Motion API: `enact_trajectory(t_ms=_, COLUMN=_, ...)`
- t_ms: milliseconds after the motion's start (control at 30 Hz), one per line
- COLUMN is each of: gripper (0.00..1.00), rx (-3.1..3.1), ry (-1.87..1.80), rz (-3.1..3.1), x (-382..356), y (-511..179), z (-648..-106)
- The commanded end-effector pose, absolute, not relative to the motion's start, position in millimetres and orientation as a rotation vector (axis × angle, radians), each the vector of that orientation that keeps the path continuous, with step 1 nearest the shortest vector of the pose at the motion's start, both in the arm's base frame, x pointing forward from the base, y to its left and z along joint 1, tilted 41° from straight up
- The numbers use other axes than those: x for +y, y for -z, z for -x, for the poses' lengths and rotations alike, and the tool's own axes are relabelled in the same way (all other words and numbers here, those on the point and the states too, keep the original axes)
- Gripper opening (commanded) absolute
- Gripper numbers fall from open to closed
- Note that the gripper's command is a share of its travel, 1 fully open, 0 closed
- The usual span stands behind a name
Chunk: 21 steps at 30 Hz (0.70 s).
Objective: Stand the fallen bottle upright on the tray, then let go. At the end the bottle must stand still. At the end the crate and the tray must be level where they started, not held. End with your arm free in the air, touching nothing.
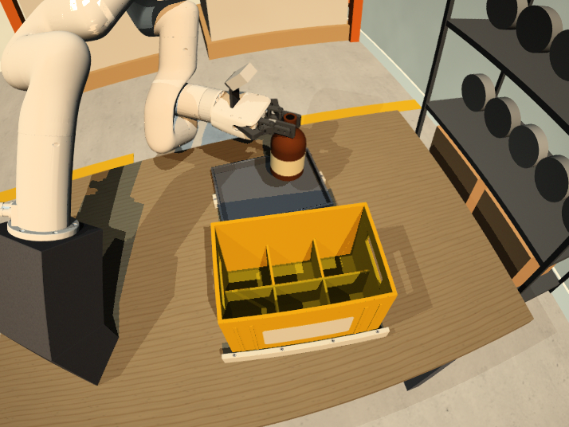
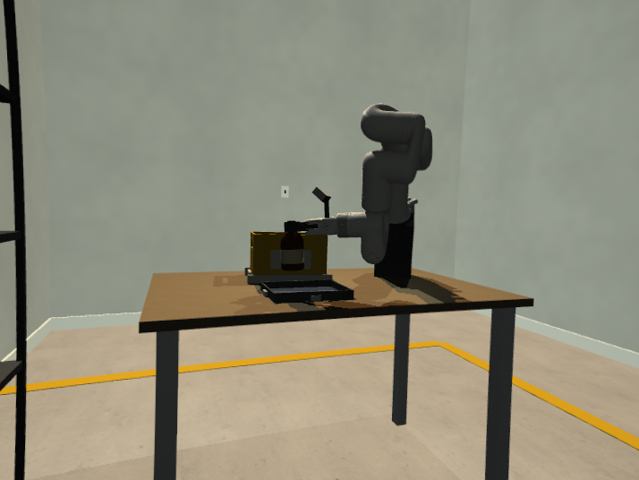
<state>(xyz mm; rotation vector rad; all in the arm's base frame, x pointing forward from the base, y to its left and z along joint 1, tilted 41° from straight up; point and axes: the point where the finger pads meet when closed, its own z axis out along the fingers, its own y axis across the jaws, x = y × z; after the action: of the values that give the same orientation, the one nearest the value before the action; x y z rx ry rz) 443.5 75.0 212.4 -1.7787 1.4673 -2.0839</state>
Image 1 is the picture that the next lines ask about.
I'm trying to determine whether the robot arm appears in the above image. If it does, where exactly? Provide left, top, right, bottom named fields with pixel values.
left=0, top=0, right=221, bottom=241

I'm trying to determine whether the brown bottle with cream label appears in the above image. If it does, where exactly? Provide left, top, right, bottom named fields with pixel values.
left=270, top=113, right=307, bottom=182

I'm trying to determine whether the orange divided crate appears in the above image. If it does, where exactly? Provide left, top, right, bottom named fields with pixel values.
left=210, top=202, right=398, bottom=353

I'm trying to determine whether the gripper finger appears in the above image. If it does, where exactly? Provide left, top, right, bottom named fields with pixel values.
left=264, top=99, right=301, bottom=127
left=234, top=118, right=296, bottom=140

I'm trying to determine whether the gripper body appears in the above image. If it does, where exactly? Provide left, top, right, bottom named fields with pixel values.
left=210, top=90, right=271, bottom=140

